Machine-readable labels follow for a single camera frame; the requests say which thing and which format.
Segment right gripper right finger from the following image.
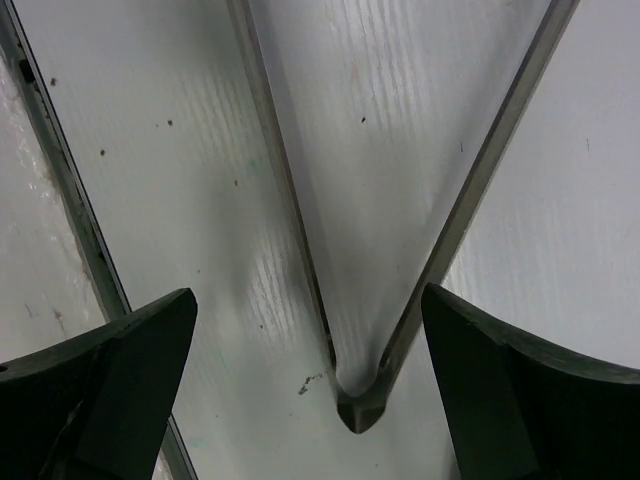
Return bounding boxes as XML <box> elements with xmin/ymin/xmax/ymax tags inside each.
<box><xmin>421</xmin><ymin>284</ymin><xmax>639</xmax><ymax>479</ymax></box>

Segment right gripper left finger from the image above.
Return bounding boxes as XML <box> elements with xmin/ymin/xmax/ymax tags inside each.
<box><xmin>1</xmin><ymin>288</ymin><xmax>197</xmax><ymax>479</ymax></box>

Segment metal tongs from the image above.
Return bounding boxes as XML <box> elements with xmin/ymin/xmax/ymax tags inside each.
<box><xmin>229</xmin><ymin>1</ymin><xmax>576</xmax><ymax>434</ymax></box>

